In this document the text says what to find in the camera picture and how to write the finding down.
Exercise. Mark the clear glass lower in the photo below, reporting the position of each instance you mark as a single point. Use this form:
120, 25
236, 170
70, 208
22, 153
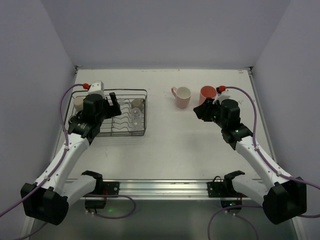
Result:
137, 125

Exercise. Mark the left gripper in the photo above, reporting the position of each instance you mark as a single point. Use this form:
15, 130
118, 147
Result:
110, 106

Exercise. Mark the beige cup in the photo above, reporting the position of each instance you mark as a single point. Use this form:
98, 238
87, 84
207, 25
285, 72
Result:
78, 103

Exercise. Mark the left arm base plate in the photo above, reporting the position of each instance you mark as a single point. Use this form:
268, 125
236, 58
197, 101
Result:
110, 188

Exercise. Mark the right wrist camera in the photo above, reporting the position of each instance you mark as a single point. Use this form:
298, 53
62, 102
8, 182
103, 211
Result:
222, 94

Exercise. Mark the wire dish rack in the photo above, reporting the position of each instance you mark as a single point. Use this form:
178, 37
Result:
118, 126

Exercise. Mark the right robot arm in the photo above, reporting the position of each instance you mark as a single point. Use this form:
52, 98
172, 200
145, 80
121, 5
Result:
281, 198

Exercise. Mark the controller box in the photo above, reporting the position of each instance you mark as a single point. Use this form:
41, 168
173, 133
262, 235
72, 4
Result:
95, 204
230, 202

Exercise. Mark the pink ceramic mug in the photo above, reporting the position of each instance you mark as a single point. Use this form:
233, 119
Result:
182, 96

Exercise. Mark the left controller box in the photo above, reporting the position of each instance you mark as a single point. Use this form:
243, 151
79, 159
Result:
95, 204

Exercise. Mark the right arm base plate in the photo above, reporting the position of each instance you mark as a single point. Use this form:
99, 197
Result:
220, 188

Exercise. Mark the clear glass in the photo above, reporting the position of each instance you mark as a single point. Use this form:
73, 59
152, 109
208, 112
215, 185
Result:
136, 114
137, 125

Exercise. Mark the small tan cup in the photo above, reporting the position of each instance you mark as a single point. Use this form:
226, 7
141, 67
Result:
138, 103

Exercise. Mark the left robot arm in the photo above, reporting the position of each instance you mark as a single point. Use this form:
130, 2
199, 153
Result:
59, 169

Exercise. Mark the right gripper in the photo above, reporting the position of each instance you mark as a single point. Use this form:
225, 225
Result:
208, 112

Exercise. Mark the aluminium mounting rail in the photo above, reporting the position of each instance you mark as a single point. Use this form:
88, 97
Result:
162, 188

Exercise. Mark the salmon pink tumbler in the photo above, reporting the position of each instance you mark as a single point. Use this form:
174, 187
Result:
207, 92

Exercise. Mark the clear glass upper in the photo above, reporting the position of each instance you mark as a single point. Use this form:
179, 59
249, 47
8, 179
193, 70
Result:
136, 114

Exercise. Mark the right controller box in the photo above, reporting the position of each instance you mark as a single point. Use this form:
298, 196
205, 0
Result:
230, 202

